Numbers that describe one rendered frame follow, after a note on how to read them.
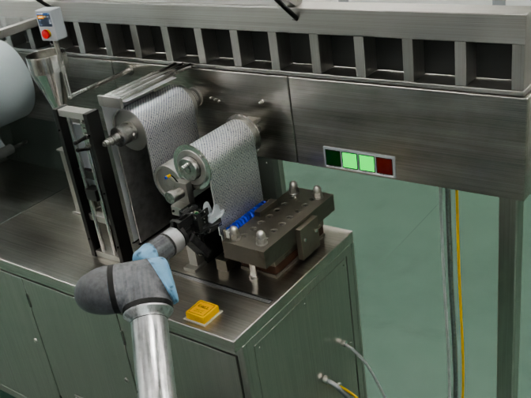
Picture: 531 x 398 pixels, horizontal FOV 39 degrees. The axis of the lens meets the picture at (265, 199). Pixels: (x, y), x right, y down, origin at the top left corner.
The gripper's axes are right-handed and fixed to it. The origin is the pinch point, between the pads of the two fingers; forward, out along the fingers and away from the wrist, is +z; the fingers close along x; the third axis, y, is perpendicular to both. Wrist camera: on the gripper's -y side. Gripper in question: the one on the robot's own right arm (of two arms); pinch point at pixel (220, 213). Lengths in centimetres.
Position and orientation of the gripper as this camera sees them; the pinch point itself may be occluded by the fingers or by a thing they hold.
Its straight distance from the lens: 231.4
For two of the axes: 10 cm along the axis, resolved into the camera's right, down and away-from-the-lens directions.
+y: -1.3, -8.9, -4.5
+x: -8.1, -1.7, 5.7
